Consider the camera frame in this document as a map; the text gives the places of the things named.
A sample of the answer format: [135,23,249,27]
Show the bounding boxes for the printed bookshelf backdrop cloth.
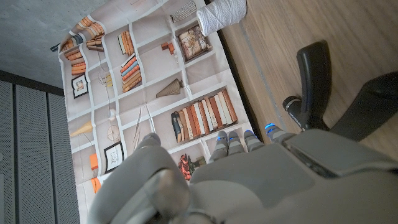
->
[57,0,262,223]

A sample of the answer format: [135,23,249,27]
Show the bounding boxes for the white thread spool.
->
[196,0,248,37]

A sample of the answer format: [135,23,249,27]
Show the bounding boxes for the black spring clamp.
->
[282,39,398,142]

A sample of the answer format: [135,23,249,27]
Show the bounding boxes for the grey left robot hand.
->
[86,123,398,224]

